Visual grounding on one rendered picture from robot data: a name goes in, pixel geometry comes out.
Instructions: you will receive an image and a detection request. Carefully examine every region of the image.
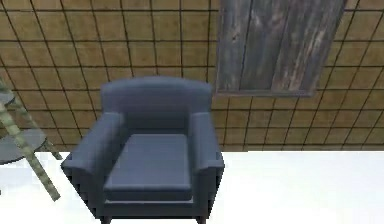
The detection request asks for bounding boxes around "dark blue armchair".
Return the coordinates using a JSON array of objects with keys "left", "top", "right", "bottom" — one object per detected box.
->
[{"left": 60, "top": 75, "right": 225, "bottom": 224}]

